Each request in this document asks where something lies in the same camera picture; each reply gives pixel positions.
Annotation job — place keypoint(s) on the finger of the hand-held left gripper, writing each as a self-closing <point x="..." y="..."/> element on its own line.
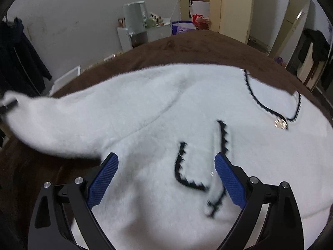
<point x="9" y="105"/>

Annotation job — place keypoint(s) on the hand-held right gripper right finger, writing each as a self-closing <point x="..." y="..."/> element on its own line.
<point x="230" y="179"/>

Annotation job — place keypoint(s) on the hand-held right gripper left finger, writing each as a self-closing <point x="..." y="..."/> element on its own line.
<point x="102" y="179"/>

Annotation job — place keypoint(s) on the white fluffy sweater black trim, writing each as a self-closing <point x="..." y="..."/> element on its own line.
<point x="156" y="109"/>

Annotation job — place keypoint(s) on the dark hanging clothes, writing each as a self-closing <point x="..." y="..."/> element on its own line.
<point x="18" y="57"/>

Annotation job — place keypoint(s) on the white flat box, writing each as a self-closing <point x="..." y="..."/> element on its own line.
<point x="66" y="79"/>

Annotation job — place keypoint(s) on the brown blanket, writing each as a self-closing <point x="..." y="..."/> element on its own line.
<point x="182" y="49"/>

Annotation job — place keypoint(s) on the wooden rolling cart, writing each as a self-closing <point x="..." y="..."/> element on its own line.
<point x="311" y="65"/>

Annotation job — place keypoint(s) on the pale green appliance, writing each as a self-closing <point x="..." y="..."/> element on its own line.
<point x="134" y="15"/>

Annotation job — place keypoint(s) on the white cabinet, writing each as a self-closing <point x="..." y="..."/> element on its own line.
<point x="156" y="33"/>

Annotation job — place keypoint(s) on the black jacket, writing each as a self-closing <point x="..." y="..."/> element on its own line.
<point x="314" y="43"/>

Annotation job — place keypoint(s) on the red packages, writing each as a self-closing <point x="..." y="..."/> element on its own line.
<point x="200" y="20"/>

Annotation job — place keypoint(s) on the cream leaning board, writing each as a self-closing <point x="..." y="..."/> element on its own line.
<point x="288" y="23"/>

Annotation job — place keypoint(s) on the plush toy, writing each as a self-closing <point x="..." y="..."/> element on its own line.
<point x="154" y="19"/>

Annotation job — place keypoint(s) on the cream door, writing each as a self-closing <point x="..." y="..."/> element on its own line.
<point x="234" y="7"/>

